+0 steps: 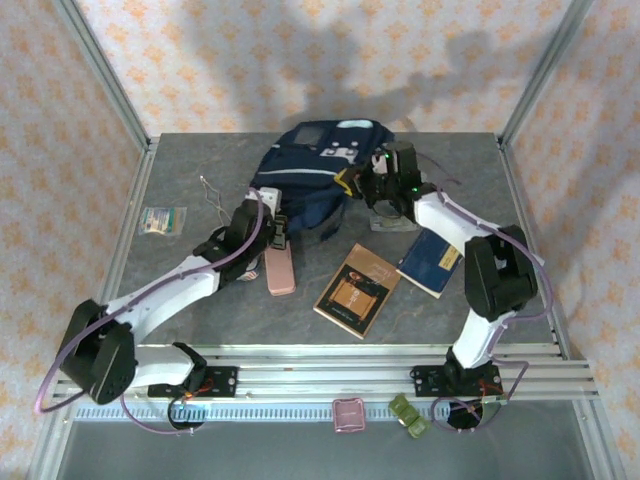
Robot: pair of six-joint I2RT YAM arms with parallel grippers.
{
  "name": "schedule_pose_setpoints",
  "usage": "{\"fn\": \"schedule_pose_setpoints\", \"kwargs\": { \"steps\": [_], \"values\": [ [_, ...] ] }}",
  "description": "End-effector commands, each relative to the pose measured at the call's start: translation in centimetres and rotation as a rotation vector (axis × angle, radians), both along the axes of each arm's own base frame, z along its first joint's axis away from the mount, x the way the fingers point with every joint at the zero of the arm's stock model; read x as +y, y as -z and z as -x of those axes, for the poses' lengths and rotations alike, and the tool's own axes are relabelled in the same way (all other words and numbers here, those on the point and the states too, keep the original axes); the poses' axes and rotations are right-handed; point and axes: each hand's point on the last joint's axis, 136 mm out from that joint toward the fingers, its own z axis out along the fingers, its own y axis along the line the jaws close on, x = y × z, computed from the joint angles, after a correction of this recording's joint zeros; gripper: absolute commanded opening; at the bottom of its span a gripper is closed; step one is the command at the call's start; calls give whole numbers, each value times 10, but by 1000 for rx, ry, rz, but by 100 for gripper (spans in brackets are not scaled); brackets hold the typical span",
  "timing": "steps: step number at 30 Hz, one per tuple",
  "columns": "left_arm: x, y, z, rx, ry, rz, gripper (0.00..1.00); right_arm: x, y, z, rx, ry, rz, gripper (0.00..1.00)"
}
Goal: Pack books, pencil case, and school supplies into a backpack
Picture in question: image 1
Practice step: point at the pink pencil case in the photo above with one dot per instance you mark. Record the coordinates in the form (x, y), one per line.
(280, 275)

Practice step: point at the clear plastic packet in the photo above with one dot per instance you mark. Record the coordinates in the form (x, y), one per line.
(385, 225)

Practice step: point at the white printed pouch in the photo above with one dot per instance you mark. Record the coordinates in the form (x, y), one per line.
(250, 272)

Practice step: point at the navy blue backpack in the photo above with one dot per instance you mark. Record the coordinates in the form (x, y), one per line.
(300, 175)

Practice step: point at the blue book yellow label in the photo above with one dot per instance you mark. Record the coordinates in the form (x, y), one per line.
(425, 265)

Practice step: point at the brown hardcover book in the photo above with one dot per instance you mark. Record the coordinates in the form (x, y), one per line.
(355, 295)

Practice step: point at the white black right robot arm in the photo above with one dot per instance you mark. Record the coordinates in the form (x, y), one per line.
(440, 220)

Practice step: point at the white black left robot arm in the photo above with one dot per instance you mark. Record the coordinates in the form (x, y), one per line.
(165, 295)

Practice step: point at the green white plastic packet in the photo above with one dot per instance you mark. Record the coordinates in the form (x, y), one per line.
(160, 220)

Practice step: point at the pink square clip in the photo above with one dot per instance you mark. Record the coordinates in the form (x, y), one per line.
(349, 415)

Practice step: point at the green plastic clip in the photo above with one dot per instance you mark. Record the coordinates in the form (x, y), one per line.
(410, 416)

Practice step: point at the aluminium left side rail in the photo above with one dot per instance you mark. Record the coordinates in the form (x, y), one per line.
(127, 240)

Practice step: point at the aluminium right side rail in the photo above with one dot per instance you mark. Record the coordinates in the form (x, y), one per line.
(520, 200)

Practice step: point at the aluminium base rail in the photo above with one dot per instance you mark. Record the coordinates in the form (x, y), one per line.
(325, 375)

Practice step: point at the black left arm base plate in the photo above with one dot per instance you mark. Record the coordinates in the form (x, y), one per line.
(225, 380)

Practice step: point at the aluminium right frame post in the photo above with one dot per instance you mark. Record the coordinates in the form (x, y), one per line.
(540, 65)

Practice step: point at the aluminium frame post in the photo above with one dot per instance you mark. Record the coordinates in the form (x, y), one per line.
(540, 65)
(107, 85)

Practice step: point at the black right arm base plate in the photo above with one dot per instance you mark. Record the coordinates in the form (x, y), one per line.
(425, 380)

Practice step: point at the aluminium left frame post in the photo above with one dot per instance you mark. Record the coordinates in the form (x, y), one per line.
(107, 85)

